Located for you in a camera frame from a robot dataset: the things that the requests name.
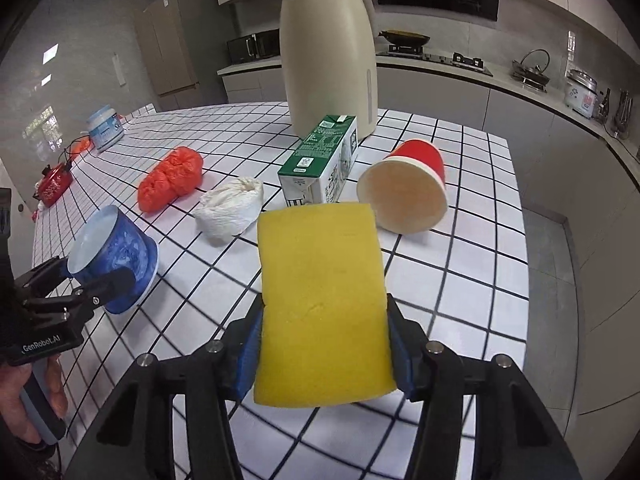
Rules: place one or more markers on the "cream thermos jug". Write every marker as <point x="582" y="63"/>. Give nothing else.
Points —
<point x="325" y="60"/>

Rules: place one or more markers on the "green milk carton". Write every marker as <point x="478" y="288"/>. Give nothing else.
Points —
<point x="315" y="160"/>

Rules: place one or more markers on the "white rice cooker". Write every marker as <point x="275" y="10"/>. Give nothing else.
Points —
<point x="580" y="95"/>

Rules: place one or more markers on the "beige fridge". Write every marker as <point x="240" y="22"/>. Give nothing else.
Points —
<point x="170" y="50"/>

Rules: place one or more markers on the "person's left hand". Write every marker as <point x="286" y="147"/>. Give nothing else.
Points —
<point x="10" y="400"/>

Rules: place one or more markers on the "white wall switch panel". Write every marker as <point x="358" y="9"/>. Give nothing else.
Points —
<point x="118" y="67"/>

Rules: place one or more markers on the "white checked tablecloth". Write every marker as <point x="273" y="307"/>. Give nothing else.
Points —
<point x="450" y="285"/>

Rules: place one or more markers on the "red paper cup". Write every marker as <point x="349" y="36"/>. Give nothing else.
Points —
<point x="400" y="195"/>

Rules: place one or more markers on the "yellow sponge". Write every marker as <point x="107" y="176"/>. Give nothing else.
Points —
<point x="320" y="305"/>

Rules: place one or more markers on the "red plastic bag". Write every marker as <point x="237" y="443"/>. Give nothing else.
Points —
<point x="170" y="180"/>

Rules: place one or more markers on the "orange plastic bag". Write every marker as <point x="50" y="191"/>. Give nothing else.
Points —
<point x="81" y="147"/>

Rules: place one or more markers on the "black wok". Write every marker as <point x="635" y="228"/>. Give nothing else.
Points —
<point x="405" y="37"/>

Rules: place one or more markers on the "white and blue jar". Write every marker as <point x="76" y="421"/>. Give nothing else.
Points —
<point x="105" y="130"/>

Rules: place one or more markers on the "white plastic bag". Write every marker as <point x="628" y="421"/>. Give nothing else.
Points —
<point x="227" y="210"/>

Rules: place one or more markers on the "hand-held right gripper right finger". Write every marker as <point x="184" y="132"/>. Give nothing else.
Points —
<point x="402" y="360"/>

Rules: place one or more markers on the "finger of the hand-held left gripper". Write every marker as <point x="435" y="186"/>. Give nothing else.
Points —
<point x="107" y="285"/>
<point x="45" y="270"/>

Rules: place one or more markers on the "dark blue paper cup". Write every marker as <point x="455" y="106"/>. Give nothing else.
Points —
<point x="120" y="250"/>

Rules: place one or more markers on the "black microwave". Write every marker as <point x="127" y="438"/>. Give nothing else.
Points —
<point x="252" y="46"/>

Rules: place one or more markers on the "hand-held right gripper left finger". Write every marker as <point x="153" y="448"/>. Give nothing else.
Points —
<point x="247" y="355"/>

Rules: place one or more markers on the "black gas stove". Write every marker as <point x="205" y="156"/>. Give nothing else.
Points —
<point x="435" y="57"/>

